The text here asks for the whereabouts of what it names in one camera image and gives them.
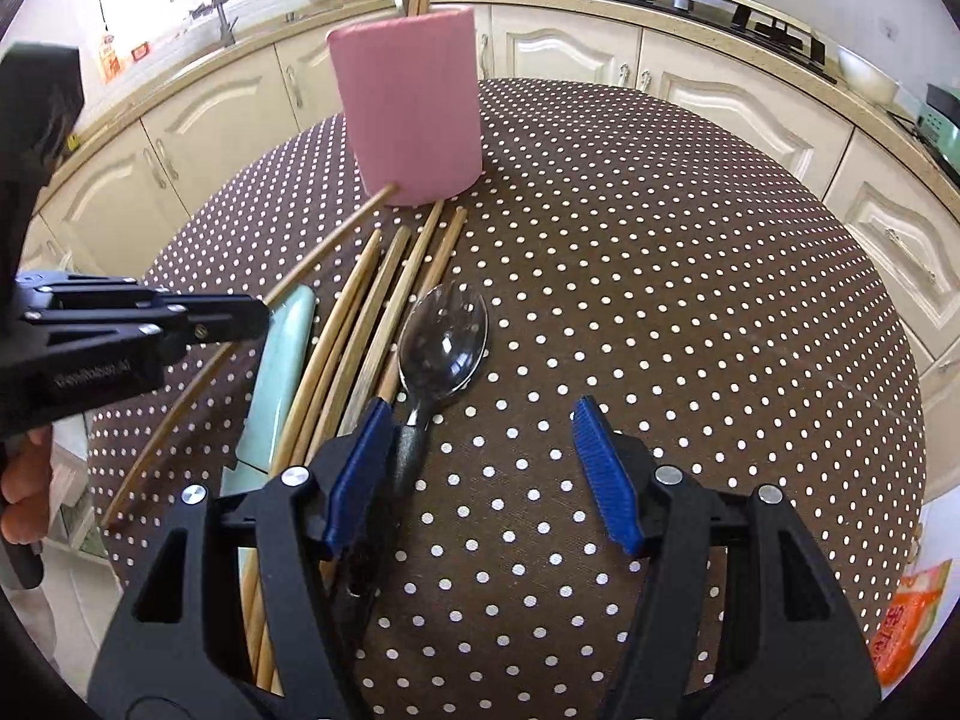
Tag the wooden chopstick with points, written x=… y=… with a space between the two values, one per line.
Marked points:
x=337 y=234
x=345 y=307
x=442 y=259
x=379 y=292
x=420 y=255

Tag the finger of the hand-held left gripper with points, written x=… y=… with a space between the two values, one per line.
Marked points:
x=217 y=322

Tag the pink cup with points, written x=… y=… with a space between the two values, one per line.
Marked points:
x=405 y=105

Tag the brown polka-dot tablecloth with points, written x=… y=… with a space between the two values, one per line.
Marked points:
x=637 y=277

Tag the person's left hand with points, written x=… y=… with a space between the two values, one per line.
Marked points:
x=26 y=487

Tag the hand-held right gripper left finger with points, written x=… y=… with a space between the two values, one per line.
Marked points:
x=360 y=469

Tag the green electric cooker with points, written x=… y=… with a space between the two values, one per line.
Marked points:
x=930 y=127

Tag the orange label bottle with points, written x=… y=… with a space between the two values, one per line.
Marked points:
x=110 y=60

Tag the metal sink faucet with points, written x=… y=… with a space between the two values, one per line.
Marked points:
x=221 y=11

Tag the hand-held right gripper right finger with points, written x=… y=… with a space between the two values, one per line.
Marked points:
x=607 y=476

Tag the black gas stove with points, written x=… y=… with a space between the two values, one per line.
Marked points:
x=750 y=22

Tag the orange snack packet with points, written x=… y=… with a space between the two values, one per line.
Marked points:
x=911 y=622

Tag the cream lower kitchen cabinets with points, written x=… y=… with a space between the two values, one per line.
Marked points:
x=562 y=45

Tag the light blue knife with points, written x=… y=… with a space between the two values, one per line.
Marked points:
x=281 y=360

